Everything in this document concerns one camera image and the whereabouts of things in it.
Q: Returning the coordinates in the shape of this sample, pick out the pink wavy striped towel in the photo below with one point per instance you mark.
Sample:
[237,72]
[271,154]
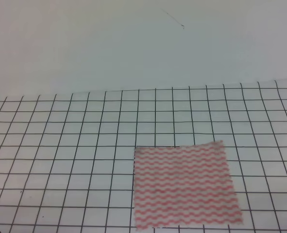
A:
[184,185]

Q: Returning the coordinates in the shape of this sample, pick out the white black grid tablecloth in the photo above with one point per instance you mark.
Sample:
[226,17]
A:
[66,161]

